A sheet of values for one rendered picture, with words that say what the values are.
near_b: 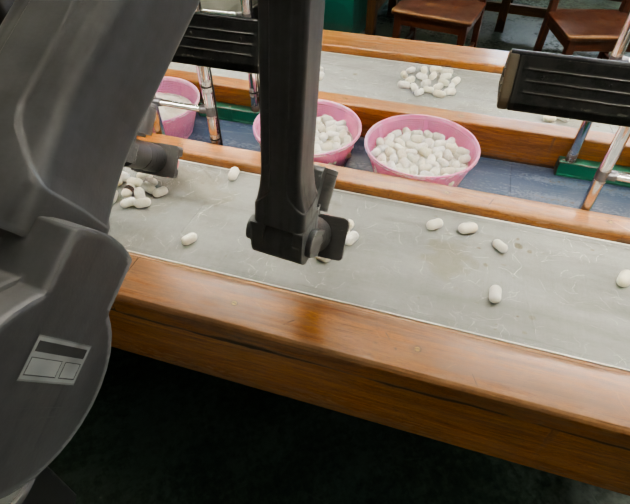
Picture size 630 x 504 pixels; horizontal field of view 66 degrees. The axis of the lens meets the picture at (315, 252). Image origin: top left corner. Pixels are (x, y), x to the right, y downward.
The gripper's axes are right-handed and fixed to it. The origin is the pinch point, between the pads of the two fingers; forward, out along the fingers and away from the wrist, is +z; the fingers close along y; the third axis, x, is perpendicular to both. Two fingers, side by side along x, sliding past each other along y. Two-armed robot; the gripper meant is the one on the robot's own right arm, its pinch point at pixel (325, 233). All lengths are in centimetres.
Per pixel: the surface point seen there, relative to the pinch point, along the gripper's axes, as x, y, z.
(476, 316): 8.5, -27.6, 1.8
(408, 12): -115, 17, 185
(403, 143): -23.4, -6.9, 38.3
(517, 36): -153, -50, 301
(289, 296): 11.2, 2.9, -5.4
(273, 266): 8.0, 8.8, 2.1
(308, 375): 23.1, -3.1, -6.3
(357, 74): -45, 13, 63
